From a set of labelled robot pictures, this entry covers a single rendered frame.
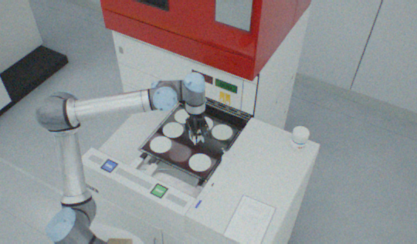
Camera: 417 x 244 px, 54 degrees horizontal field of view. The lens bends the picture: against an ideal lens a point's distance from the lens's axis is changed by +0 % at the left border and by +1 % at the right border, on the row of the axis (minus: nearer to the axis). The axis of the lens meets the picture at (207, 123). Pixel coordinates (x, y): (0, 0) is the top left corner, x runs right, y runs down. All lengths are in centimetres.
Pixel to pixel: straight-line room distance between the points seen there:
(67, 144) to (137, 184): 36
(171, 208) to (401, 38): 220
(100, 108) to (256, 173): 76
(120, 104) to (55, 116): 21
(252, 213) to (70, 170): 71
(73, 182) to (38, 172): 158
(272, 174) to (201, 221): 37
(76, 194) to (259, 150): 80
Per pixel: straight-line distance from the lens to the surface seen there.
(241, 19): 164
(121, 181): 179
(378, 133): 349
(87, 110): 138
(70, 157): 159
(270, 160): 184
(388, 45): 333
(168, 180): 186
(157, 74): 218
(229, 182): 175
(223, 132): 201
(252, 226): 164
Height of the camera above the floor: 240
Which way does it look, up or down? 47 degrees down
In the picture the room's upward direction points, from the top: 1 degrees clockwise
